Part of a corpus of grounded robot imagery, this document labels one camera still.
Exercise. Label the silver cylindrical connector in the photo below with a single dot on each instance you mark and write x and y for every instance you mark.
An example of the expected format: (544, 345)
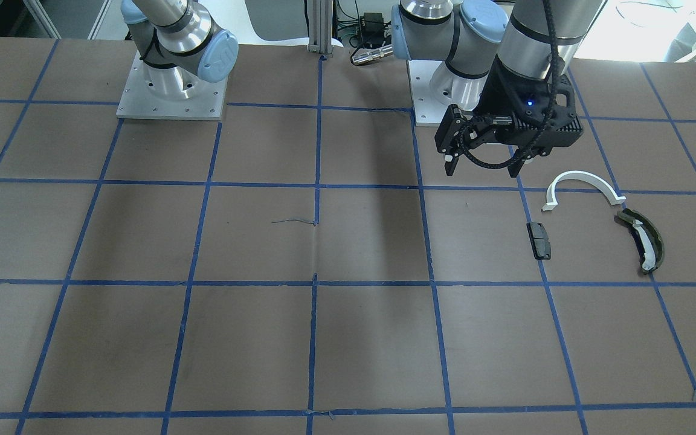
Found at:
(371, 55)

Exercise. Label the aluminium extrusion post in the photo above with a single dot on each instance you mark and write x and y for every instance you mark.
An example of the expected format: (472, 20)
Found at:
(320, 23)

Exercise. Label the white curved plastic part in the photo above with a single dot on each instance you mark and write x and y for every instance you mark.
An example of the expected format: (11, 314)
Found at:
(591, 179)

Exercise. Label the black power adapter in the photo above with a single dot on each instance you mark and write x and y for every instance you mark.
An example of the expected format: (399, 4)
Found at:
(372, 23)

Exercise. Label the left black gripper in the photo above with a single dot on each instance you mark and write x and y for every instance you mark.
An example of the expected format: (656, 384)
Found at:
(495, 90)

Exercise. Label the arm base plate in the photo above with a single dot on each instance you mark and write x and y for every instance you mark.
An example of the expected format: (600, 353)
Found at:
(169, 94)
(434, 88)

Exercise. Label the green brake shoe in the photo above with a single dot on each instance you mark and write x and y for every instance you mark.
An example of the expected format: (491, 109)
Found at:
(649, 242)

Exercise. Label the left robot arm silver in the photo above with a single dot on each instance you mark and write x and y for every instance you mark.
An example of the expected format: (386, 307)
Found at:
(537, 40)

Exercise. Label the black brake pad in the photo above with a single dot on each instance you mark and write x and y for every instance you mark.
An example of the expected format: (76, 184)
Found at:
(539, 240)

